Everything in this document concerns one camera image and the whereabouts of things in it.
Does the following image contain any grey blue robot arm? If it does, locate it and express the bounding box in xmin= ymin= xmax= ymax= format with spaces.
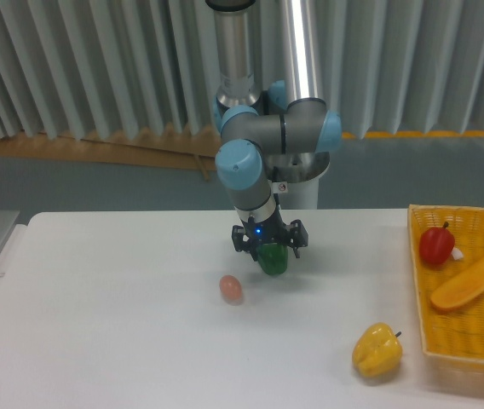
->
xmin=207 ymin=1 xmax=342 ymax=261

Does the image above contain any brown cardboard sheet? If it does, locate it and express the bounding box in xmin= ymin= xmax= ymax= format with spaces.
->
xmin=0 ymin=124 xmax=220 ymax=181

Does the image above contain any yellow bell pepper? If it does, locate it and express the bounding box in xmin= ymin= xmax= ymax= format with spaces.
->
xmin=352 ymin=322 xmax=403 ymax=378

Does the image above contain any brown egg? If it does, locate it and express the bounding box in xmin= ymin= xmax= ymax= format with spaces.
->
xmin=219 ymin=275 xmax=243 ymax=304

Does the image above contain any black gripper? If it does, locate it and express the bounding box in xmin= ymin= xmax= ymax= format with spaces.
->
xmin=231 ymin=202 xmax=308 ymax=262

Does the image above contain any red bell pepper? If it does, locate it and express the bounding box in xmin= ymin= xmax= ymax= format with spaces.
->
xmin=418 ymin=222 xmax=455 ymax=265

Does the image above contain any yellow woven basket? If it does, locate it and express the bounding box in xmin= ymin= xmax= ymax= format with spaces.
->
xmin=407 ymin=204 xmax=484 ymax=371

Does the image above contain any small white object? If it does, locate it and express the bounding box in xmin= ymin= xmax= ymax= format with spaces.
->
xmin=451 ymin=247 xmax=464 ymax=261

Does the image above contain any green bell pepper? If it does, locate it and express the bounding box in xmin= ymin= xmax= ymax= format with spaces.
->
xmin=257 ymin=243 xmax=288 ymax=276

